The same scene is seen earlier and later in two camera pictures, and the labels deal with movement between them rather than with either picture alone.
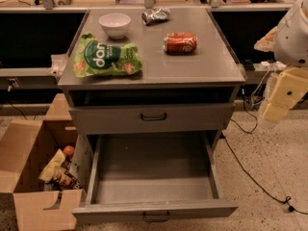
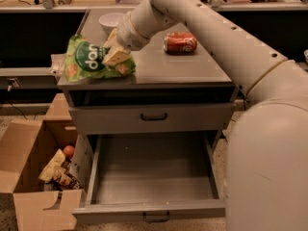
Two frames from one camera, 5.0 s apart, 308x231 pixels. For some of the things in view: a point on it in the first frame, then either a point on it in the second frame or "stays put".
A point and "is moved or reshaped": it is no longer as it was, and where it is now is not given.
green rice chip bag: x=95 y=57 is moved or reshaped
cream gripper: x=293 y=38 -> x=129 y=36
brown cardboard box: x=26 y=148 stays put
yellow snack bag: x=52 y=169 stays put
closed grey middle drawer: x=150 y=118 stays put
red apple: x=68 y=151 stays put
